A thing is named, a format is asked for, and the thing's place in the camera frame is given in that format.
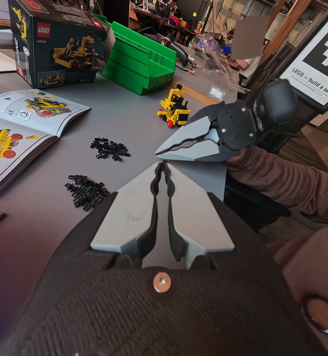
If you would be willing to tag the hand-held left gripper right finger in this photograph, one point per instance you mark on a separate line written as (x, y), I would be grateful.
(200, 219)

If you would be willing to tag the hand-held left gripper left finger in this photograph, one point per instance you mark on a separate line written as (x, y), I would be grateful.
(125, 211)

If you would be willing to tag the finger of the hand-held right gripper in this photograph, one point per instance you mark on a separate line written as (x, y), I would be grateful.
(200, 151)
(193, 132)

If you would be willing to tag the person's right forearm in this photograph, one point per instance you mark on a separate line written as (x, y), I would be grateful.
(286, 180)

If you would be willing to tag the dark toy set box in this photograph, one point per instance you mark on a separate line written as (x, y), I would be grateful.
(69, 41)

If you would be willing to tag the yellow toy bulldozer model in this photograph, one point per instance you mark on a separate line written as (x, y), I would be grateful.
(177, 111)

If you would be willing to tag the small clear plastic packet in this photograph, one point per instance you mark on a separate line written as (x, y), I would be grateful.
(217, 92)

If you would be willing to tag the black chair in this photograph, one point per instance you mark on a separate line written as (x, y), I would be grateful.
(250, 200)

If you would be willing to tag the black handheld tool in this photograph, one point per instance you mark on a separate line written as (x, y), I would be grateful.
(180, 51)

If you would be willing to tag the crinkled clear plastic bag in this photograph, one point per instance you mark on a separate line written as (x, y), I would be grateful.
(208, 44)

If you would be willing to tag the green plastic bin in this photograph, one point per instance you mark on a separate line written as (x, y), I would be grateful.
(130, 61)

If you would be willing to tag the cluttered background shelf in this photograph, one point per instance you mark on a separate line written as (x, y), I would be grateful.
(177, 16)

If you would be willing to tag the black framed sign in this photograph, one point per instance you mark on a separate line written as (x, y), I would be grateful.
(319, 41)

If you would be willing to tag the open instruction booklet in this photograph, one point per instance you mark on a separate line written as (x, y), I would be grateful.
(14, 167)

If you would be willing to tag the person's brown clothing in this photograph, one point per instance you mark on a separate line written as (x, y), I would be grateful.
(314, 264)

